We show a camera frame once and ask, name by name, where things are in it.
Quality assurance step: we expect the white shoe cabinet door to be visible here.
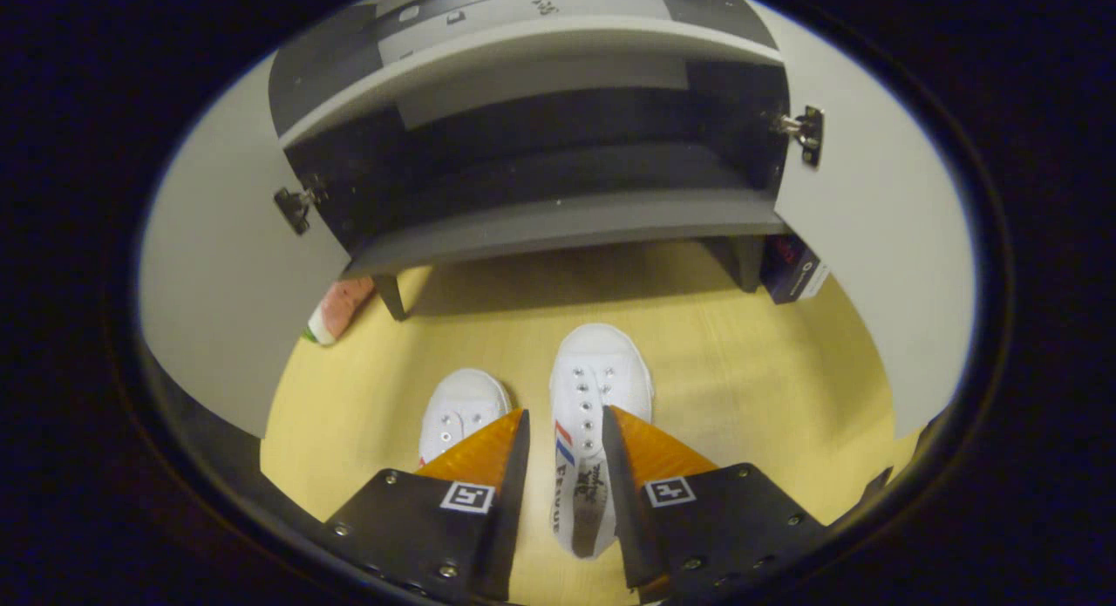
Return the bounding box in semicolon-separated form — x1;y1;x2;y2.
750;0;976;441
138;52;351;439

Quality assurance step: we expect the white canvas shoe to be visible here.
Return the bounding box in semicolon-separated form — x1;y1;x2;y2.
549;323;655;561
418;368;513;467

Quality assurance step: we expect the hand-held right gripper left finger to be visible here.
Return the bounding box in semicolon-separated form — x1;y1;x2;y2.
323;408;531;603

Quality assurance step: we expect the white and grey shoe cabinet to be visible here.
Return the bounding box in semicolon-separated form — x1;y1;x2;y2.
269;0;790;321

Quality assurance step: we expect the pink slipper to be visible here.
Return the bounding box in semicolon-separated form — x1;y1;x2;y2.
301;277;377;347

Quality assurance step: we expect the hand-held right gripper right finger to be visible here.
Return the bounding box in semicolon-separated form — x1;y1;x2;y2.
602;405;829;603

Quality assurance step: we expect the metal door hinge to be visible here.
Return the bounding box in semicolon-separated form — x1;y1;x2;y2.
274;177;329;236
771;106;825;168

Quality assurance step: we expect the dark blue box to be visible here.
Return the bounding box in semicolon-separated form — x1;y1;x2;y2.
760;234;830;305

